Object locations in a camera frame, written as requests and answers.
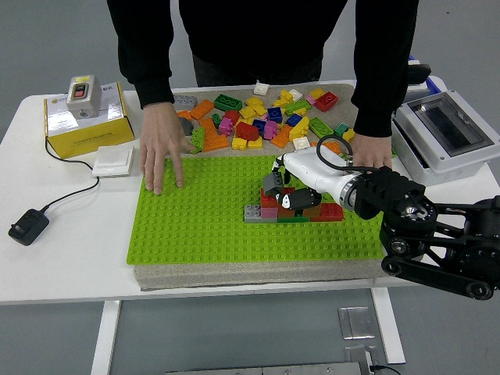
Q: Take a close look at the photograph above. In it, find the large orange plate brick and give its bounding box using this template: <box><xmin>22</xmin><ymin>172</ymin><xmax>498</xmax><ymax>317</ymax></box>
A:
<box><xmin>199</xmin><ymin>116</ymin><xmax>230</xmax><ymax>153</ymax></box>

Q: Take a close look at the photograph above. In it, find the person's left hand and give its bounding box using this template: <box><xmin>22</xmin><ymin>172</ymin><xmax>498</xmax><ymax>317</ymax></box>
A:
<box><xmin>349</xmin><ymin>132</ymin><xmax>394</xmax><ymax>171</ymax></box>

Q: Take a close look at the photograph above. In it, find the yellow curved brick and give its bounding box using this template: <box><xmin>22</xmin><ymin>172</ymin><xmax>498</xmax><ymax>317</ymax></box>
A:
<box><xmin>288</xmin><ymin>116</ymin><xmax>309</xmax><ymax>142</ymax></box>

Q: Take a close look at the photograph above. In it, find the dark green eight-stud brick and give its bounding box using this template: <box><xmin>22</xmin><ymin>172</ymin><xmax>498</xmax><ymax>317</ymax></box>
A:
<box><xmin>213</xmin><ymin>93</ymin><xmax>243</xmax><ymax>112</ymax></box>

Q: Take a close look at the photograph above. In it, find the grey metal base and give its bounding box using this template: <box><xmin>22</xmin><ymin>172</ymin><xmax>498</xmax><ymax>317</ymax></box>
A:
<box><xmin>166</xmin><ymin>361</ymin><xmax>370</xmax><ymax>375</ymax></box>

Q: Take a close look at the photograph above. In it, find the lime green six-stud brick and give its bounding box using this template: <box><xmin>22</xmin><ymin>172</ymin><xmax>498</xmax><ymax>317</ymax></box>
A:
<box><xmin>308</xmin><ymin>116</ymin><xmax>334</xmax><ymax>141</ymax></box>

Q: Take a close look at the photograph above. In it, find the lime green eight-stud brick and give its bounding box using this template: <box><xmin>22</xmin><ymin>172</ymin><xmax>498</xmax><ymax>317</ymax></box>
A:
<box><xmin>284</xmin><ymin>98</ymin><xmax>313</xmax><ymax>116</ymax></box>

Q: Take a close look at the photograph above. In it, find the green studded baseplate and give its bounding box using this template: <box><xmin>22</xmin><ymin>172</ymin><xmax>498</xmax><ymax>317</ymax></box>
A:
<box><xmin>125</xmin><ymin>155</ymin><xmax>388</xmax><ymax>266</ymax></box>

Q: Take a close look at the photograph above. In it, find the grey sloped toy brick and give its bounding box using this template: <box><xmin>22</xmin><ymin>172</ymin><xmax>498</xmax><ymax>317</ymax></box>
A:
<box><xmin>262</xmin><ymin>171</ymin><xmax>284</xmax><ymax>196</ymax></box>

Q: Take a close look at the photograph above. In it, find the red six-stud brick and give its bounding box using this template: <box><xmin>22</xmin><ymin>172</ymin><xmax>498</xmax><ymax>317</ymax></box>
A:
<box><xmin>235</xmin><ymin>121</ymin><xmax>261</xmax><ymax>141</ymax></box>

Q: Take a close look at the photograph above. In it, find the metal floor plate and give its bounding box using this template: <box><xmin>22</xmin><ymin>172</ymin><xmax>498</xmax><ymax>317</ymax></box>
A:
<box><xmin>337</xmin><ymin>306</ymin><xmax>376</xmax><ymax>340</ymax></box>
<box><xmin>343</xmin><ymin>345</ymin><xmax>388</xmax><ymax>366</ymax></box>

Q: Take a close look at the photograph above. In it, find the black power adapter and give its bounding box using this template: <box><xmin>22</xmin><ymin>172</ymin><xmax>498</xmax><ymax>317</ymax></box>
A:
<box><xmin>7</xmin><ymin>209</ymin><xmax>51</xmax><ymax>247</ymax></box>

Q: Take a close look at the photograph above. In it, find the black rounded plug adapter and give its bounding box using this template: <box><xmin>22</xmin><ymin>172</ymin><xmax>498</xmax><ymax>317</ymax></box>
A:
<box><xmin>408</xmin><ymin>64</ymin><xmax>432</xmax><ymax>85</ymax></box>

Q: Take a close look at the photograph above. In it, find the light grey brick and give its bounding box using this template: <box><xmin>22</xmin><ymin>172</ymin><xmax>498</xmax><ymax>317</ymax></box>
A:
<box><xmin>244</xmin><ymin>204</ymin><xmax>279</xmax><ymax>223</ymax></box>

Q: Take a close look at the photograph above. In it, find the grey-brown foam mat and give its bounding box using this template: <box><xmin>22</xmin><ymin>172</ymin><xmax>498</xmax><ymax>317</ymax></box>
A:
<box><xmin>132</xmin><ymin>81</ymin><xmax>391</xmax><ymax>292</ymax></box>

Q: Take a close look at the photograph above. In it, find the black adapter cord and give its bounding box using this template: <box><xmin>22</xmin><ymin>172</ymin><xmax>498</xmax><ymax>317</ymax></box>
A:
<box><xmin>41</xmin><ymin>136</ymin><xmax>101</xmax><ymax>214</ymax></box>

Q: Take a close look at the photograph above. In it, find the blue plastic bin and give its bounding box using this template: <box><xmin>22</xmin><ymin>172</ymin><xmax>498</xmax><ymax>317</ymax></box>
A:
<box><xmin>405</xmin><ymin>54</ymin><xmax>446</xmax><ymax>95</ymax></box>

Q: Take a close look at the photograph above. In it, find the long red brick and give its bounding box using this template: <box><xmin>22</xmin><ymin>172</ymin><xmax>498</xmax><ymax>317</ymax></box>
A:
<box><xmin>310</xmin><ymin>202</ymin><xmax>345</xmax><ymax>223</ymax></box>

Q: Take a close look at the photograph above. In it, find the orange eight-stud brick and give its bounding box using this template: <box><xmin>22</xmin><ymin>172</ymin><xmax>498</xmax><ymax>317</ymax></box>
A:
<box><xmin>189</xmin><ymin>99</ymin><xmax>216</xmax><ymax>121</ymax></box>
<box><xmin>311</xmin><ymin>141</ymin><xmax>341</xmax><ymax>155</ymax></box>

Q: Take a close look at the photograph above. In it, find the person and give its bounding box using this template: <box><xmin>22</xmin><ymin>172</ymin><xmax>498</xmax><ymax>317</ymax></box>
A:
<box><xmin>171</xmin><ymin>0</ymin><xmax>356</xmax><ymax>88</ymax></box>

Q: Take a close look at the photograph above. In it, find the red four-stud brick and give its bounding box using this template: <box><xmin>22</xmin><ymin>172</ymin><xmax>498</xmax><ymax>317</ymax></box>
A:
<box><xmin>314</xmin><ymin>91</ymin><xmax>339</xmax><ymax>113</ymax></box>

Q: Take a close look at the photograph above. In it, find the white wall switch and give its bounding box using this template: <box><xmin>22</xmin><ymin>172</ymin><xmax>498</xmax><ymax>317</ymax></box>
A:
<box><xmin>91</xmin><ymin>145</ymin><xmax>135</xmax><ymax>179</ymax></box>

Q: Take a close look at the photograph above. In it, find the grey switch box red button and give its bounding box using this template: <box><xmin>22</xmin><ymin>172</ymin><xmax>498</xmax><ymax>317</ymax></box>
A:
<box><xmin>66</xmin><ymin>75</ymin><xmax>102</xmax><ymax>120</ymax></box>

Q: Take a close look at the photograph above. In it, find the long lime green brick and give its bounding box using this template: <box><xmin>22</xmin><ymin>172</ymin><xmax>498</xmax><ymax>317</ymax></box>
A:
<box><xmin>190</xmin><ymin>127</ymin><xmax>206</xmax><ymax>155</ymax></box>

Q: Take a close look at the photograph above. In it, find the white table leg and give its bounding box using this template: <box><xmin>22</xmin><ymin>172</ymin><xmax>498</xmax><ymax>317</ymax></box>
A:
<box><xmin>90</xmin><ymin>299</ymin><xmax>122</xmax><ymax>375</ymax></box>
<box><xmin>370</xmin><ymin>287</ymin><xmax>406</xmax><ymax>364</ymax></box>

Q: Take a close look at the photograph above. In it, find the person's right hand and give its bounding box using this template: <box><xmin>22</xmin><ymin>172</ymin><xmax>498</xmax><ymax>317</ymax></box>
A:
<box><xmin>139</xmin><ymin>102</ymin><xmax>195</xmax><ymax>195</ymax></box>

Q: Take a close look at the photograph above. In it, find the grey distribution box clear lid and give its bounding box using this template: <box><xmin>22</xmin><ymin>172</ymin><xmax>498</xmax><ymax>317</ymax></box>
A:
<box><xmin>391</xmin><ymin>90</ymin><xmax>500</xmax><ymax>187</ymax></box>

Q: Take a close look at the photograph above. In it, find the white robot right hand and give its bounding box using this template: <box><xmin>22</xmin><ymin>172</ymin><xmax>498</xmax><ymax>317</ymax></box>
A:
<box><xmin>271</xmin><ymin>147</ymin><xmax>355</xmax><ymax>213</ymax></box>

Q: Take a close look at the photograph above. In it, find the yellow cardboard box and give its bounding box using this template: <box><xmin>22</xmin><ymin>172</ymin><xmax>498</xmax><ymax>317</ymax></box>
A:
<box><xmin>43</xmin><ymin>81</ymin><xmax>137</xmax><ymax>159</ymax></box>

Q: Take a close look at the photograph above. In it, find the grey eight-stud brick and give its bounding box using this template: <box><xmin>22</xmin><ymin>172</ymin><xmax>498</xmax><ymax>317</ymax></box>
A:
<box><xmin>173</xmin><ymin>95</ymin><xmax>198</xmax><ymax>111</ymax></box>

